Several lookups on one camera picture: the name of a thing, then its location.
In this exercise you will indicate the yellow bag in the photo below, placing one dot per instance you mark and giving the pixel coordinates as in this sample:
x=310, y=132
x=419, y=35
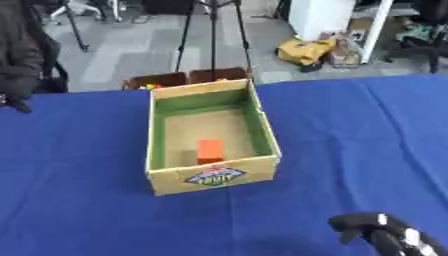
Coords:
x=304, y=50

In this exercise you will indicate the tan cardboard box green inside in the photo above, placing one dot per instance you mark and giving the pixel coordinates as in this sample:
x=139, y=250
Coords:
x=207, y=133

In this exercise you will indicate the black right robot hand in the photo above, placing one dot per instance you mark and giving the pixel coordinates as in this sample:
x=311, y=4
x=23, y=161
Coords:
x=382, y=231

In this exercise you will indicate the white office chair base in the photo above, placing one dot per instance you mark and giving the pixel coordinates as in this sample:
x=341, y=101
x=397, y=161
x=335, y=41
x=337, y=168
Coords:
x=87, y=10

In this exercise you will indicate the orange rectangular block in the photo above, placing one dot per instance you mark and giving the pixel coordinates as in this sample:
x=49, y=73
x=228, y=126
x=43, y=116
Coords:
x=210, y=150

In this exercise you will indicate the person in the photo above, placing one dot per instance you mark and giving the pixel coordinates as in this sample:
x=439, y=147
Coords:
x=23, y=53

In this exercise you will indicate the black tripod leg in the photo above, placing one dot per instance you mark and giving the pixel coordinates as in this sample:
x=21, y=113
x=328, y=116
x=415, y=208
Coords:
x=74, y=26

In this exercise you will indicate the black office chair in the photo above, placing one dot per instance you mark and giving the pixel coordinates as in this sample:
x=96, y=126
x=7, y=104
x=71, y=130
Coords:
x=423, y=36

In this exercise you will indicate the brown cardboard box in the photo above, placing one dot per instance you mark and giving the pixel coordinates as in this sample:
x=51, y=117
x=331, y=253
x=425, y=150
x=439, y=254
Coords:
x=175, y=79

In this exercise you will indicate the black tripod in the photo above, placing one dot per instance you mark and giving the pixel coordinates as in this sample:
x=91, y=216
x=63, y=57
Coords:
x=213, y=33

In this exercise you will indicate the white cabinet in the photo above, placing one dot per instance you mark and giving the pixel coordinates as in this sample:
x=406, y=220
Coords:
x=335, y=23

